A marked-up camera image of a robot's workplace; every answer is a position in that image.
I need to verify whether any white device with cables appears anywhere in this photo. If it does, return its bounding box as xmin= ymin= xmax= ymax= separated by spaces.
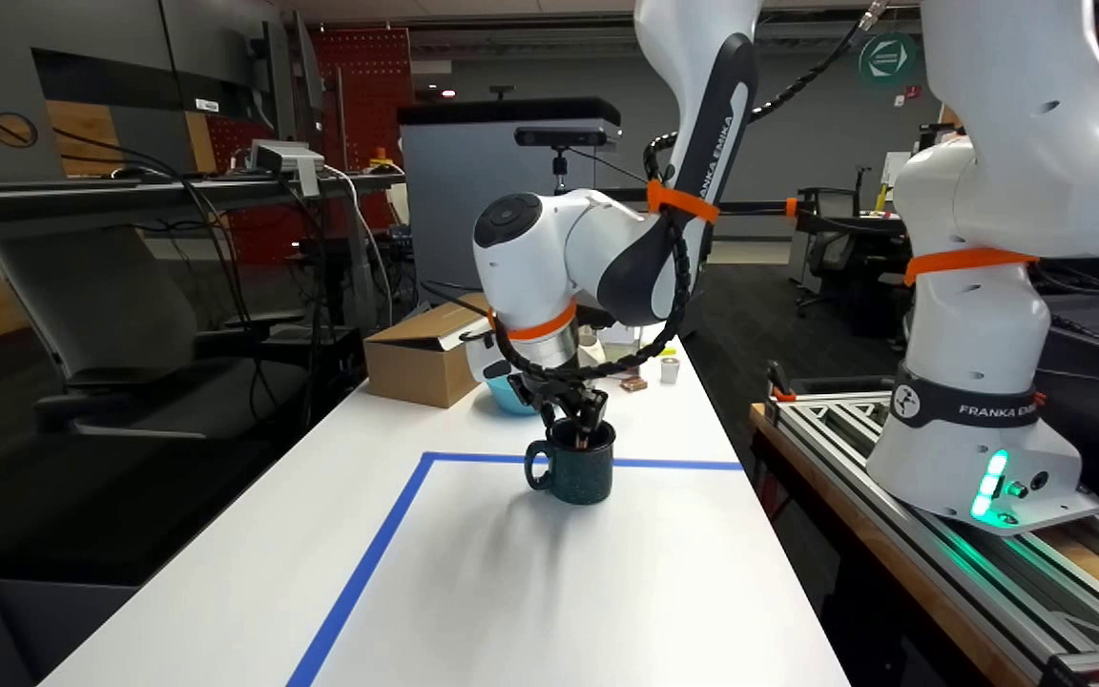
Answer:
xmin=248 ymin=135 xmax=328 ymax=201

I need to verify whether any dark teal mug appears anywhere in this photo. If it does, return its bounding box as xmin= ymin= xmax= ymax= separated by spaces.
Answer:
xmin=522 ymin=419 xmax=622 ymax=509

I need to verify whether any black cable chain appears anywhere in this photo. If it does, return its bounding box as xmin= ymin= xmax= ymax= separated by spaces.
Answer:
xmin=488 ymin=126 xmax=707 ymax=388

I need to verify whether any grey standing desk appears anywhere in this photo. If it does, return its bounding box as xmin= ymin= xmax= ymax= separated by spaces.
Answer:
xmin=0 ymin=0 xmax=410 ymax=448

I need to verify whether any long blue tape strip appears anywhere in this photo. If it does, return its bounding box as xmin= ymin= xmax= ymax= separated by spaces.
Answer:
xmin=286 ymin=450 xmax=444 ymax=687

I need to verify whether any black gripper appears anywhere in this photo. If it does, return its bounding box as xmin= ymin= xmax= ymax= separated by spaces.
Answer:
xmin=527 ymin=364 xmax=614 ymax=455

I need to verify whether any round green sign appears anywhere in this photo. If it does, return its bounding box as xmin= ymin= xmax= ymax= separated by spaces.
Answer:
xmin=853 ymin=31 xmax=929 ymax=97

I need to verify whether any short blue tape strip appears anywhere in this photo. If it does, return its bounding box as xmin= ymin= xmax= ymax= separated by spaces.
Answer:
xmin=418 ymin=448 xmax=749 ymax=474

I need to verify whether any brown cardboard box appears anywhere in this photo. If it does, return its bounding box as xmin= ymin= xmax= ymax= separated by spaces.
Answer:
xmin=360 ymin=296 xmax=505 ymax=411

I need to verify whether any black camera on tripod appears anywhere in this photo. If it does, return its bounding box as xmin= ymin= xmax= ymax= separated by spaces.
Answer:
xmin=510 ymin=119 xmax=619 ymax=198

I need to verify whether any aluminium rail base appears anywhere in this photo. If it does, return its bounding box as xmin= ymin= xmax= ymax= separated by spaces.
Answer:
xmin=749 ymin=372 xmax=1099 ymax=687

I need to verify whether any grey partition panel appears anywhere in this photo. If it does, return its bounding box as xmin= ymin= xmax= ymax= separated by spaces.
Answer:
xmin=392 ymin=97 xmax=656 ymax=303

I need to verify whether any light blue bowl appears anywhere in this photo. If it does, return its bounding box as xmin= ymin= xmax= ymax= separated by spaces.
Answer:
xmin=481 ymin=358 xmax=542 ymax=419

